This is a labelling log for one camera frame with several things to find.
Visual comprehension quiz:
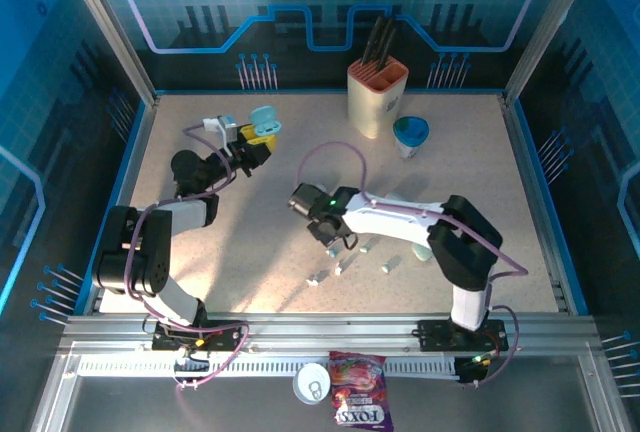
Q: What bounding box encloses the beige knife block orange top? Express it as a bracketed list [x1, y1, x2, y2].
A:
[347, 58, 410, 141]

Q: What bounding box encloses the white cup blue lid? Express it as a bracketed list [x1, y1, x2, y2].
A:
[392, 115, 431, 161]

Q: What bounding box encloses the white pull-tab can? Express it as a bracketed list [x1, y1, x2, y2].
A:
[292, 361, 332, 406]

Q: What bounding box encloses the purple Fox's candy bag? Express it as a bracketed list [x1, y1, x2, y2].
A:
[327, 350, 396, 428]

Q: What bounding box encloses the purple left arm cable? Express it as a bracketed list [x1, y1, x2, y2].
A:
[122, 121, 251, 391]

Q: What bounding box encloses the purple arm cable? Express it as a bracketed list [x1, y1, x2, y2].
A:
[122, 121, 251, 391]
[294, 140, 530, 389]

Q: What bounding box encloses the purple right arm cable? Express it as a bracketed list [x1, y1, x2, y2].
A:
[294, 140, 530, 389]

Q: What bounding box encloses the aluminium side rail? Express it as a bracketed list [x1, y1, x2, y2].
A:
[92, 96, 161, 314]
[501, 95, 574, 314]

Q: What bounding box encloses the aluminium front rail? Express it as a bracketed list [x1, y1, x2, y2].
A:
[59, 312, 601, 353]

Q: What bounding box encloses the black handled knife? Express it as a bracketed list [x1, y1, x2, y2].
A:
[380, 25, 400, 73]
[372, 15, 396, 72]
[360, 14, 385, 66]

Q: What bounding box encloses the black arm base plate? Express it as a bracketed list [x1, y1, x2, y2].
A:
[417, 319, 510, 353]
[151, 318, 246, 353]

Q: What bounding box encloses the white slotted cable duct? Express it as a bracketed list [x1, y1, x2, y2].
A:
[77, 355, 459, 378]

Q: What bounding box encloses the aluminium frame post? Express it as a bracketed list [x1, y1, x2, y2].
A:
[55, 0, 160, 106]
[502, 0, 604, 103]

